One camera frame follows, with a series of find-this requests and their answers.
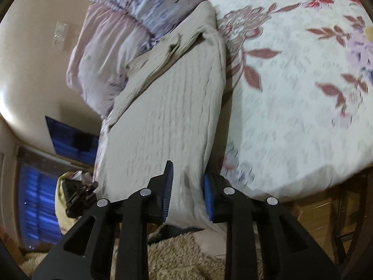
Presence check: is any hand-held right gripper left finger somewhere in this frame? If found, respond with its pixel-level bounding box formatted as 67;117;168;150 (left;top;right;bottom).
31;160;175;280

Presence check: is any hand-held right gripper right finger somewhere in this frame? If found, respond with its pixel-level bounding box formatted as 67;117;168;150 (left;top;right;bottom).
203;172;341;280

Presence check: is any beige knitted garment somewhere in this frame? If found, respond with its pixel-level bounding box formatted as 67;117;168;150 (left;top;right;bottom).
94;1;228;230

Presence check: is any beige fluffy rug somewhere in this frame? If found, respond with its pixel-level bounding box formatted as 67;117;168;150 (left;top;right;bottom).
20;226;234;280

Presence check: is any black bag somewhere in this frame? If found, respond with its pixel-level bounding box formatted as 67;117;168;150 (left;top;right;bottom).
63;178;99;218

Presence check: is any blue window curtain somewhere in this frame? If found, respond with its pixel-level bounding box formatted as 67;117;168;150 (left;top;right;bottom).
15;163;63;247

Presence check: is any floral bed sheet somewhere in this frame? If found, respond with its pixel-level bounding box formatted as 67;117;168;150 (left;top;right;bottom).
209;0;373;202

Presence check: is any dark wooden chair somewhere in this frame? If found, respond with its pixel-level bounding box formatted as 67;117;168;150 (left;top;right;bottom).
329;169;373;269

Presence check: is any pink floral pillow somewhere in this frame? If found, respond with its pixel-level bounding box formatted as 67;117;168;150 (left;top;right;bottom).
66;3;159;117

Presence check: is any dark wall-mounted television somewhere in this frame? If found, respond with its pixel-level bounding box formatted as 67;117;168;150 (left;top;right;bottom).
45;115;100;166

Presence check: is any white wall switch plate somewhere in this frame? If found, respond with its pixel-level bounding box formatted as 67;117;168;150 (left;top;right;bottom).
52;21;70;48

